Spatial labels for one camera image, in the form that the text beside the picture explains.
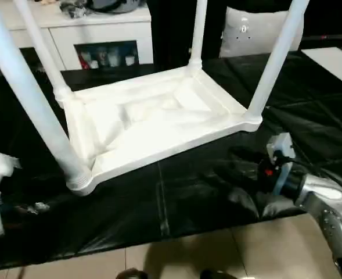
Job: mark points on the black table mat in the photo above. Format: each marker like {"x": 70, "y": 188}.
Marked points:
{"x": 310, "y": 116}

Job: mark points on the white flat board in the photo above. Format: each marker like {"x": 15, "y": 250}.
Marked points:
{"x": 333, "y": 64}

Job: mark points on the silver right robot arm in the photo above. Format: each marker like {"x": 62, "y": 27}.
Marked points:
{"x": 327, "y": 203}

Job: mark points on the white plastic table top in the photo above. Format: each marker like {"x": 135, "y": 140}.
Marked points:
{"x": 159, "y": 122}

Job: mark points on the grey cushion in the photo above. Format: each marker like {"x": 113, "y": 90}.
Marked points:
{"x": 258, "y": 32}

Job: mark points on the black cabinet with yellow label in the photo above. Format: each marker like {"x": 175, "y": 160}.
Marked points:
{"x": 170, "y": 29}

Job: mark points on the white glass-door cabinet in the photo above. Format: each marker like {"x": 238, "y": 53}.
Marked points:
{"x": 89, "y": 35}

